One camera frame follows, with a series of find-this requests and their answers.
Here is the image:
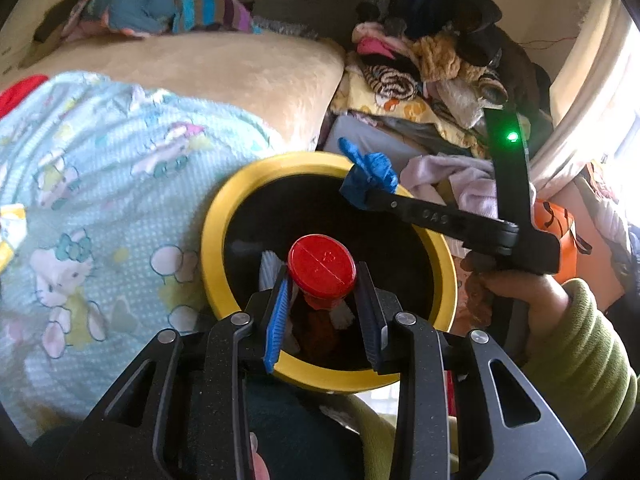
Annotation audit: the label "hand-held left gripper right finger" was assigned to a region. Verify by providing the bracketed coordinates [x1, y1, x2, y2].
[356, 262, 587, 480]

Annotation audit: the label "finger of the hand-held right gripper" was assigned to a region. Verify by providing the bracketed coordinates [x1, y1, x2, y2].
[362, 187, 521, 241]
[460, 234, 521, 260]

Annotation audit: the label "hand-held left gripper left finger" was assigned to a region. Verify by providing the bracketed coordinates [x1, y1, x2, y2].
[55, 265, 296, 480]

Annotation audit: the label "red plastic lid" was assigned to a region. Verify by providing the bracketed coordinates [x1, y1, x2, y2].
[287, 234, 358, 313]

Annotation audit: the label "blue glove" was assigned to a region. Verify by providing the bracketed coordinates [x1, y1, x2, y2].
[338, 137, 401, 208]

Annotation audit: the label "yellow rimmed black bin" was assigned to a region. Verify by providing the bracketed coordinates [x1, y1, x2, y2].
[200, 151, 458, 393]

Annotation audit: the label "person's right hand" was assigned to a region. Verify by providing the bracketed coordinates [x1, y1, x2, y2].
[460, 252, 571, 341]

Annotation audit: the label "person's left hand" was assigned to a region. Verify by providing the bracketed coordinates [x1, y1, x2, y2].
[249, 432, 272, 480]

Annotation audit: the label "lavender cloth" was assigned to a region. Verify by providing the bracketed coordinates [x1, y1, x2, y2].
[400, 154, 501, 216]

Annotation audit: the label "orange bag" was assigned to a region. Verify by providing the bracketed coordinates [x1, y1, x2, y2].
[532, 200, 593, 291]

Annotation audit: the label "pale printed cloth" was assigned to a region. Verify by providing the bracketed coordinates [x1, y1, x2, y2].
[575, 160, 640, 311]

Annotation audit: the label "grey fabric box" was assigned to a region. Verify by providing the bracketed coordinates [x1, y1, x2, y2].
[322, 115, 451, 166]

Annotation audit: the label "person's dark trousers leg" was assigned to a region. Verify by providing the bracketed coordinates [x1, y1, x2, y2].
[245, 382, 368, 480]

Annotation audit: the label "yellow cartoon cloth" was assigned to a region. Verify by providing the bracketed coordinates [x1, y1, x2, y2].
[330, 67, 493, 158]

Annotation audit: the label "cream curtain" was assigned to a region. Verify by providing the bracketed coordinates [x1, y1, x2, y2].
[530, 0, 640, 196]

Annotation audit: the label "tan fuzzy cloth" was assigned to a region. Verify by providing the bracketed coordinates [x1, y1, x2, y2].
[412, 35, 496, 83]

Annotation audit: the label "tiger striped cloth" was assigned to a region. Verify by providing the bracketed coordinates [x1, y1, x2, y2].
[362, 62, 418, 101]

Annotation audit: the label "pink cloth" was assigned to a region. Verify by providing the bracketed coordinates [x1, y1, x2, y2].
[352, 22, 416, 58]

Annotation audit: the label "light blue cartoon blanket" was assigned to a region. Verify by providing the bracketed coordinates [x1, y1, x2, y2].
[0, 71, 281, 431]

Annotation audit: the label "grey patterned cloth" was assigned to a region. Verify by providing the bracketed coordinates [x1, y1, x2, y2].
[252, 12, 326, 41]

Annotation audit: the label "grey headboard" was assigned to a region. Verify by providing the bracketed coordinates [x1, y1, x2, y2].
[165, 0, 386, 53]

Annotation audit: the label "beige bed cover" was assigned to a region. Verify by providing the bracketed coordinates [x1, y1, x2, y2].
[30, 30, 346, 151]

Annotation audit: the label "red pink printed blanket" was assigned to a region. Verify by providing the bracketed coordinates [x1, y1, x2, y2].
[0, 75, 48, 116]

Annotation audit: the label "teal floral quilt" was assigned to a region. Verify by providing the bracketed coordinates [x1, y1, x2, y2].
[62, 0, 178, 41]

